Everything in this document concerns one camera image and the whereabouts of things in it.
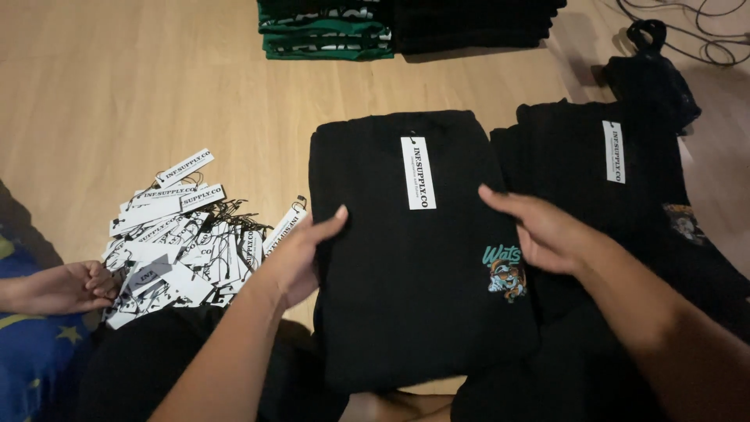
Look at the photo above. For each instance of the white paper hang tag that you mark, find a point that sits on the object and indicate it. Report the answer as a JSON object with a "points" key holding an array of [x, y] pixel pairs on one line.
{"points": [[418, 173], [613, 152]]}

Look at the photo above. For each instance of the black fabric bag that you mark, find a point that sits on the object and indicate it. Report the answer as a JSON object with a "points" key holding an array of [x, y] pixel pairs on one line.
{"points": [[650, 88]]}

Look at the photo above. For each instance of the stack of black folded shirts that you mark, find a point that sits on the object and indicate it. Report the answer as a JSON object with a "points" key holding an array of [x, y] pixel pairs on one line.
{"points": [[474, 26]]}

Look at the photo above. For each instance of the person's bare leg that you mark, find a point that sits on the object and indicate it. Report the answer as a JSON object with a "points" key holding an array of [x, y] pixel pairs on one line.
{"points": [[398, 408]]}

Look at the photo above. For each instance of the person's right hand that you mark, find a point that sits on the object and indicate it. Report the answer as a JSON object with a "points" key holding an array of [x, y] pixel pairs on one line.
{"points": [[554, 234]]}

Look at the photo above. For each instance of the black teal-print t-shirt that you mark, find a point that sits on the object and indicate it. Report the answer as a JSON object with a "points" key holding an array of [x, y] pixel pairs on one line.
{"points": [[398, 293]]}

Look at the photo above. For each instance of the person's left hand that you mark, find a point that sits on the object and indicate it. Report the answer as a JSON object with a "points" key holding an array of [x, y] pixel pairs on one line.
{"points": [[287, 266]]}

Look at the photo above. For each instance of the person's black trousers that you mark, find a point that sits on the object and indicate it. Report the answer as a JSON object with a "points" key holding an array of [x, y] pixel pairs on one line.
{"points": [[146, 363]]}

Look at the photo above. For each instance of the pile of white hang tags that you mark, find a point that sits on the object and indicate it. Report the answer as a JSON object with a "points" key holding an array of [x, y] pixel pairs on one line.
{"points": [[181, 252]]}

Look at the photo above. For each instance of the folded black yellow-print t-shirt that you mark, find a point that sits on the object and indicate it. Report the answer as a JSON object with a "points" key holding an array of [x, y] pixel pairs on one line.
{"points": [[568, 158]]}

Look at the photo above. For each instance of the stack of green folded shirts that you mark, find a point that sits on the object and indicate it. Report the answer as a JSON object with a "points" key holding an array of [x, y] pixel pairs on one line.
{"points": [[325, 35]]}

